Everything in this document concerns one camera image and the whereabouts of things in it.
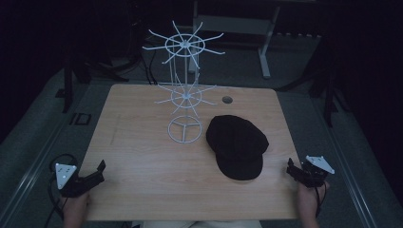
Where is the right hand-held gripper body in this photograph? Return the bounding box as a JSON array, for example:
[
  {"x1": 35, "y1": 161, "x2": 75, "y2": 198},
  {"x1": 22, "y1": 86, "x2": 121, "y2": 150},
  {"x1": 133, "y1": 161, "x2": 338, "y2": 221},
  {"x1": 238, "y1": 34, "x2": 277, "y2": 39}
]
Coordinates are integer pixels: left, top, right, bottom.
[{"x1": 298, "y1": 154, "x2": 336, "y2": 188}]

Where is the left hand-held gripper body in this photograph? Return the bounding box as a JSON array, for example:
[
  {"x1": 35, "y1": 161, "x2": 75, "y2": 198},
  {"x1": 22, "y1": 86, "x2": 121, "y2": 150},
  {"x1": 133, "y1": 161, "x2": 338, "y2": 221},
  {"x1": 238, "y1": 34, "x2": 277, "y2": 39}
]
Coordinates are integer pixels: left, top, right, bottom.
[{"x1": 54, "y1": 162, "x2": 106, "y2": 199}]

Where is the black cap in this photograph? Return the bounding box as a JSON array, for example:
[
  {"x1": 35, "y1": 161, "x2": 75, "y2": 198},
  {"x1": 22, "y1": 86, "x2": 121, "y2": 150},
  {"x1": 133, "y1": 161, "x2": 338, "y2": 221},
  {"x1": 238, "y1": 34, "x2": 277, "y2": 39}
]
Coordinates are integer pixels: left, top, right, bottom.
[{"x1": 205, "y1": 114, "x2": 270, "y2": 182}]

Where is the white wire hat rack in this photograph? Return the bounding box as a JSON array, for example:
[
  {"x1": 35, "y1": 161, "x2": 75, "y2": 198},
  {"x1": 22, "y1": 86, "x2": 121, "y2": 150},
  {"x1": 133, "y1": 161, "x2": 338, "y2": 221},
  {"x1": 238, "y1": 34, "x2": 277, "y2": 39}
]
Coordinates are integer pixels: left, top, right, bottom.
[{"x1": 142, "y1": 20, "x2": 226, "y2": 145}]

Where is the person's left hand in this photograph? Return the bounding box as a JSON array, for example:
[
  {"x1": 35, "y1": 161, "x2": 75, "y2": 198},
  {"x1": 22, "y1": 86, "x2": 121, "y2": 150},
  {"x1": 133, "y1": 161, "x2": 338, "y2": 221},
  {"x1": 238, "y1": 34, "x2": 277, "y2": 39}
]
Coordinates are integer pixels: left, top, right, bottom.
[{"x1": 63, "y1": 191, "x2": 92, "y2": 217}]

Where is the person's right hand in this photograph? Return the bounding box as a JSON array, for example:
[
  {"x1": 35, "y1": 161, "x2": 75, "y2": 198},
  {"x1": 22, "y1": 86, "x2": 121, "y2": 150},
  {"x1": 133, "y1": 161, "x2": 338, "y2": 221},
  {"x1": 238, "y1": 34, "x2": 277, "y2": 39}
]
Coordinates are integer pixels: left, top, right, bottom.
[{"x1": 296, "y1": 180, "x2": 331, "y2": 219}]

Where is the black floor socket box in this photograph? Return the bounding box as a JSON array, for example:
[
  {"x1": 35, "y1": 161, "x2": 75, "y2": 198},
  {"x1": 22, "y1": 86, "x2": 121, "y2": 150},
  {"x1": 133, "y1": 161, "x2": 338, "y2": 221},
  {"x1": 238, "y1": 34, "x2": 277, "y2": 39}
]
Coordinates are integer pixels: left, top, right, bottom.
[{"x1": 68, "y1": 111, "x2": 93, "y2": 126}]

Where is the black metal stand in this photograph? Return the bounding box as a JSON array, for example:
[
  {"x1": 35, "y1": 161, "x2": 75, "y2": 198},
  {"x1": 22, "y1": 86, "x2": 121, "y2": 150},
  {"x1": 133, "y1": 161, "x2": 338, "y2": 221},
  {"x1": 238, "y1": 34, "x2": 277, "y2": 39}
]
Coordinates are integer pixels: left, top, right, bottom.
[
  {"x1": 55, "y1": 44, "x2": 144, "y2": 114},
  {"x1": 275, "y1": 34, "x2": 353, "y2": 128}
]

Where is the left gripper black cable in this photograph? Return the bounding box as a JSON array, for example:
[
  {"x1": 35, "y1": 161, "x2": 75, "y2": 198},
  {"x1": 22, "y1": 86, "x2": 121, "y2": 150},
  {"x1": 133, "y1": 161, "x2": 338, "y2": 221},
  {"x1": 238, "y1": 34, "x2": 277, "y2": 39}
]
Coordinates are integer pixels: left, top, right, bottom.
[{"x1": 43, "y1": 153, "x2": 80, "y2": 228}]

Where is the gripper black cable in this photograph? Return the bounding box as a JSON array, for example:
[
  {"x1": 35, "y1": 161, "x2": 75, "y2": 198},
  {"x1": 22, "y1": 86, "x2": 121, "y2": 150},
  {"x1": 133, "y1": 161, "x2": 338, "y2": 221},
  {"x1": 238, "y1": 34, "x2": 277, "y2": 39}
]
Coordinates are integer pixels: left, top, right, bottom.
[
  {"x1": 43, "y1": 153, "x2": 80, "y2": 228},
  {"x1": 313, "y1": 181, "x2": 328, "y2": 219}
]

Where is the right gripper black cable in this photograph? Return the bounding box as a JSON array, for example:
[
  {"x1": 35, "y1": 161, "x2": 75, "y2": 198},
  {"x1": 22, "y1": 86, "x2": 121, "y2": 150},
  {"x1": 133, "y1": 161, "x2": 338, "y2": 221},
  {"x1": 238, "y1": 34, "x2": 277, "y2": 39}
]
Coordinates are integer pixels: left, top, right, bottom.
[{"x1": 313, "y1": 181, "x2": 328, "y2": 219}]

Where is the white metal desk frame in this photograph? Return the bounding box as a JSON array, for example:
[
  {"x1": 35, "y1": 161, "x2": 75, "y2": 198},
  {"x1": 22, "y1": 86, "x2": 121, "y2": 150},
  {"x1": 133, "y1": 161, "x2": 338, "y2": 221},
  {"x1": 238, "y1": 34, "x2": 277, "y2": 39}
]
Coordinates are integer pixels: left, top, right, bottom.
[{"x1": 187, "y1": 0, "x2": 283, "y2": 80}]

